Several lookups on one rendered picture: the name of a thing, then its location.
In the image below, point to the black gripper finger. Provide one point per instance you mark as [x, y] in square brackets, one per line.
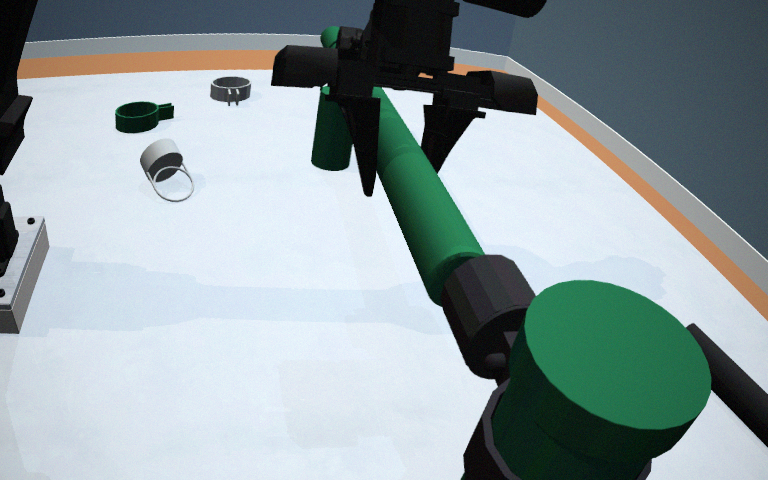
[444, 125]
[362, 118]

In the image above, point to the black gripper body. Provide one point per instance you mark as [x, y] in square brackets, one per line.
[412, 36]

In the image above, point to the green post with round cap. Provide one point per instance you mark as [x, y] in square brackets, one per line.
[602, 380]

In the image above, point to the long green pipe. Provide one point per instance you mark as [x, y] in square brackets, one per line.
[437, 235]

